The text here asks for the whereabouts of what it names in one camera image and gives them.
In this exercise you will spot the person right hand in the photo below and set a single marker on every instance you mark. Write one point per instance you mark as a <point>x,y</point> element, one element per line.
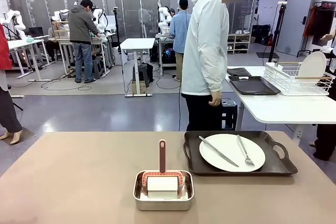
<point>216,98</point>

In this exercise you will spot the dark brown serving tray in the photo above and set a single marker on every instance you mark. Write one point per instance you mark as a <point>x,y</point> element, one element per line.
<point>253,85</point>
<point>273,166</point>

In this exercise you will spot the white round plate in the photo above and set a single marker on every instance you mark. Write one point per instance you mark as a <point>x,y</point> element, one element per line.
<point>223,150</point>
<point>312,65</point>

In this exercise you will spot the silver table knife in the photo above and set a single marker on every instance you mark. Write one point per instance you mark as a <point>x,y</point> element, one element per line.
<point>218,151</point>

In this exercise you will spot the silver fork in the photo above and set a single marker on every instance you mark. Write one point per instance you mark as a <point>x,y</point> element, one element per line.
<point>244,150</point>

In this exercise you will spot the person right forearm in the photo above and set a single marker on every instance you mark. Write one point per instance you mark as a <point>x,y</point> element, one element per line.
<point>216,77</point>

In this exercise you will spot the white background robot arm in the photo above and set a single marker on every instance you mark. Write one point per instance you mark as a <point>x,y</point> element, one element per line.
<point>99,20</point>
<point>60,14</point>

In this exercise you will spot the small white background robot arm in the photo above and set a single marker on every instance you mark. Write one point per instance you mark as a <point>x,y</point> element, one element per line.
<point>18,22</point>

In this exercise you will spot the dark plastic stool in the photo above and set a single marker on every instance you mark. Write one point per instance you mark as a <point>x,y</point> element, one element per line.
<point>231,113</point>

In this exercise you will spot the wooden shoe rack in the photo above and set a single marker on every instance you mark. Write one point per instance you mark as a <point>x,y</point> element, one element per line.
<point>239,43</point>

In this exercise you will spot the person in white jacket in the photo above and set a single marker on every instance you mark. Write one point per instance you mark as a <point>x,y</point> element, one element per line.
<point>204,37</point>

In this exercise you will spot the white side table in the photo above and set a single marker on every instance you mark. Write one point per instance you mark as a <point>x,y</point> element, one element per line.
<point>283,108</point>

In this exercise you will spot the cardboard box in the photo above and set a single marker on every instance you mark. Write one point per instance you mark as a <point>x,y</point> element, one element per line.
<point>141,87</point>

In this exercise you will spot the person in blue shirt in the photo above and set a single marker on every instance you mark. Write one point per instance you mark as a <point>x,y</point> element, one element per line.
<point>179,32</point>

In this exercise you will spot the black luggage stack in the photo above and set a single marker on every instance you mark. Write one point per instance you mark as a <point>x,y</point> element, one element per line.
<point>261,33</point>

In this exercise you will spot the small white standing desk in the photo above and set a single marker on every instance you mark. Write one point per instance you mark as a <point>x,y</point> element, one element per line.
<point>137,43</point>

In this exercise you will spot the rectangular steel tray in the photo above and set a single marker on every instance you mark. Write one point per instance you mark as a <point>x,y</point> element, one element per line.
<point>162,204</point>

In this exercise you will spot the grey plastic step stool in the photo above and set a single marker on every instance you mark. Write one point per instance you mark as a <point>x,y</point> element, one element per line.
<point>96,68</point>

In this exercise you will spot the clothes rack with garments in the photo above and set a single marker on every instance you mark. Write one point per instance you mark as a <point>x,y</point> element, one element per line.
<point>320,24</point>

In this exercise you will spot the man in grey hoodie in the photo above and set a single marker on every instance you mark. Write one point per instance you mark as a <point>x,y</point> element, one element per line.
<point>82,27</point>

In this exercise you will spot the white workbench with robots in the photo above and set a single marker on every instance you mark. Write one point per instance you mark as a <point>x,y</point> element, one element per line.
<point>63,41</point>

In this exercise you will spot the white desk with thin legs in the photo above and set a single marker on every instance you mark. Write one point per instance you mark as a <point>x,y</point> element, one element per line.
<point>21,43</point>

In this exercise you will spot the mannequin in red top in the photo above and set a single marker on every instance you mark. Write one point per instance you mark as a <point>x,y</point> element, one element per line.
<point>5,77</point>

